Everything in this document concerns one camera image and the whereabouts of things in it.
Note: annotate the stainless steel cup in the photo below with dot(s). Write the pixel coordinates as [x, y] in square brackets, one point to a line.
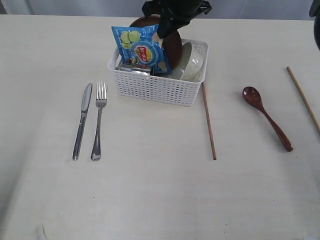
[135, 69]

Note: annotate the dark red wooden spoon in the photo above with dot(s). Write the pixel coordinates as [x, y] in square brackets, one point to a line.
[252, 96]

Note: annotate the white perforated plastic basket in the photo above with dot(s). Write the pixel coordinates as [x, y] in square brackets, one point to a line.
[156, 88]

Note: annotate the blue chips bag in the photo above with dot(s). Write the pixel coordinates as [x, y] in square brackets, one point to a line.
[141, 46]

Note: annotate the silver table knife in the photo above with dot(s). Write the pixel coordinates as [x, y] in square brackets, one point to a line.
[86, 98]

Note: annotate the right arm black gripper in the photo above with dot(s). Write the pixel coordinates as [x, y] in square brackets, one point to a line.
[174, 14]

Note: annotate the silver metal fork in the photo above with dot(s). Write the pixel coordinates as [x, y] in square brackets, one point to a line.
[100, 102]

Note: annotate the brown wooden plate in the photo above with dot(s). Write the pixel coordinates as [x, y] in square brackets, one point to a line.
[172, 44]

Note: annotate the speckled ceramic bowl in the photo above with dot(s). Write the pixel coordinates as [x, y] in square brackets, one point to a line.
[190, 65]

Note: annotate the wooden chopstick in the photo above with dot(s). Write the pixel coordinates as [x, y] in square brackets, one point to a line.
[304, 99]
[208, 120]

